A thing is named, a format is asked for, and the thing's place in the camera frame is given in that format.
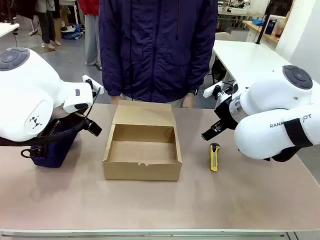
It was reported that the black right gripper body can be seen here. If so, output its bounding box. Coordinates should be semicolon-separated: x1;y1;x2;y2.
214;96;239;131

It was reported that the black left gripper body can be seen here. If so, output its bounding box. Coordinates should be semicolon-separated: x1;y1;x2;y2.
73;111;89;127

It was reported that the brown cardboard box with lid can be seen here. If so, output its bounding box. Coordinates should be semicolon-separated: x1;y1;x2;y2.
101;99;183;181

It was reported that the person right forearm navy sleeve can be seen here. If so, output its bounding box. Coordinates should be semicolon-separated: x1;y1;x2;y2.
98;37;124;97

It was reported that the person left forearm navy sleeve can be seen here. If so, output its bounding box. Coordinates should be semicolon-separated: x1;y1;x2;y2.
186;37;218;94

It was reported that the person right hand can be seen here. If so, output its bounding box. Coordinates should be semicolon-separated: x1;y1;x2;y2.
110;95;124;106

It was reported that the person left hand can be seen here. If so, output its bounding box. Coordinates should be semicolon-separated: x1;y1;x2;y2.
181;93;196;109

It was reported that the yellow utility knife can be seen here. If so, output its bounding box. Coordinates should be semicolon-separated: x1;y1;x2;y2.
209;142;221;173

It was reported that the navy zipper pouch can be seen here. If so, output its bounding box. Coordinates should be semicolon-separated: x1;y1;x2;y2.
20;117;81;169

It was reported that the flat brown floor mat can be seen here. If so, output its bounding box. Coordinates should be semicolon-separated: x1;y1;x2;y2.
29;44;57;54

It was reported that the beige chair back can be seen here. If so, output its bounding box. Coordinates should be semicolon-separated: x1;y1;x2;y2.
214;31;233;41

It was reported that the bystander in red jacket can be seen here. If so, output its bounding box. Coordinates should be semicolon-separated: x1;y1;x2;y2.
79;0;102;67

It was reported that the blue bag on floor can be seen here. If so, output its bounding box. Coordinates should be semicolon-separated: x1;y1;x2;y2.
61;23;85;41

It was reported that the wooden side table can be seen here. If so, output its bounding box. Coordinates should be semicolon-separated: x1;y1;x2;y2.
241;19;286;46

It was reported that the brown cardboard carton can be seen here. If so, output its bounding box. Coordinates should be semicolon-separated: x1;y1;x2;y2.
53;4;72;40

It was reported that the black stand pole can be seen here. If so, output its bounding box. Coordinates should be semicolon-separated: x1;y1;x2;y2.
254;0;272;45

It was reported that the person torso in navy jacket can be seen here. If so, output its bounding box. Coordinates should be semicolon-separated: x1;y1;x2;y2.
98;0;219;109

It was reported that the bystander in grey trousers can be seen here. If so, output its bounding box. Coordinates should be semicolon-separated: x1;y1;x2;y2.
34;0;62;50

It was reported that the blue bottle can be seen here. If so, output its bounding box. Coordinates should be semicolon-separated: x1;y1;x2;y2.
264;15;277;35

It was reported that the clear bottle with red liquid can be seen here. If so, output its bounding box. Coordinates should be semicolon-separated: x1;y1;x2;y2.
274;18;286;39

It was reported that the small white table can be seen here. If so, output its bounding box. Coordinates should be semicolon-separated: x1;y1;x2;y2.
0;22;21;39

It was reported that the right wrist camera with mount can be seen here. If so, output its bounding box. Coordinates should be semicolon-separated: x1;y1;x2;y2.
202;81;235;101

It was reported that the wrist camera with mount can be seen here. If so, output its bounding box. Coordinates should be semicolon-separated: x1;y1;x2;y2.
82;74;102;96
202;81;235;101

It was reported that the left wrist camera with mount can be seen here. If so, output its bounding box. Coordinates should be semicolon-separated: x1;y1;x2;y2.
82;74;102;96

